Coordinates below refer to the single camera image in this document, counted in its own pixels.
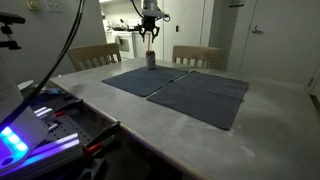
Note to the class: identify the aluminium extrusion rail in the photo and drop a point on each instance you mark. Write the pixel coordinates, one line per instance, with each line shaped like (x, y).
(46, 158)

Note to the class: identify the left wooden chair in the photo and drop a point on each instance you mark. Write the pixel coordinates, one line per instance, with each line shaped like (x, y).
(92, 56)

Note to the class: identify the black orange-handled clamp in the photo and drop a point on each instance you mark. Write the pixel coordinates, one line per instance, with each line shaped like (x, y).
(96, 144)

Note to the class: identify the white kitchen stove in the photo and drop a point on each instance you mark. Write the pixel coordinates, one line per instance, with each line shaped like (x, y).
(124, 40)

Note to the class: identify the dark grey right placemat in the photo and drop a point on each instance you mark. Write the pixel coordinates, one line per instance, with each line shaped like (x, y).
(209, 98)

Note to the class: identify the black camera on mount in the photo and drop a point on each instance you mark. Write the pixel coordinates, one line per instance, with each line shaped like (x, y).
(8, 19)

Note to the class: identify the red drinking straw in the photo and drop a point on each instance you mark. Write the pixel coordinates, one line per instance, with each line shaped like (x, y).
(149, 37)

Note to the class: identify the right wooden chair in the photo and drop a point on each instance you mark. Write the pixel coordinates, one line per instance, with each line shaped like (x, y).
(204, 57)

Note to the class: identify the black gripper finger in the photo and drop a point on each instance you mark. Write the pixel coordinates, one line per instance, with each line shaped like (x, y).
(142, 32)
(155, 34)

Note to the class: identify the dark blue left placemat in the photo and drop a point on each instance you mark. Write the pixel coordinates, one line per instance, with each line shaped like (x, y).
(143, 82)

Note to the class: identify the wooden chair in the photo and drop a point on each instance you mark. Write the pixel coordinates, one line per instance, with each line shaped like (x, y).
(92, 56)
(204, 57)

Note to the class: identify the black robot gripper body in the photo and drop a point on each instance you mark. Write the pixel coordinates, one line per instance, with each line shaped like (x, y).
(149, 22)

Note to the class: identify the black perforated mounting board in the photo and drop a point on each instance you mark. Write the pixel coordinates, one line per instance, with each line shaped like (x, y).
(64, 126)

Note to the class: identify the silver and red soda can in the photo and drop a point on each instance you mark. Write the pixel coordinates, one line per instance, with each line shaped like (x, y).
(150, 60)

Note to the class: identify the grey door with handle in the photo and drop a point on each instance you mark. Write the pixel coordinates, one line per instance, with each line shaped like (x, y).
(284, 41)

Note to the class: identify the white wall switch plate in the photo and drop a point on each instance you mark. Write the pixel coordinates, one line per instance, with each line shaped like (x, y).
(53, 6)

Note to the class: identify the white robot base with LEDs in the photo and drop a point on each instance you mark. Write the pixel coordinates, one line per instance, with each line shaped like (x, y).
(20, 138)

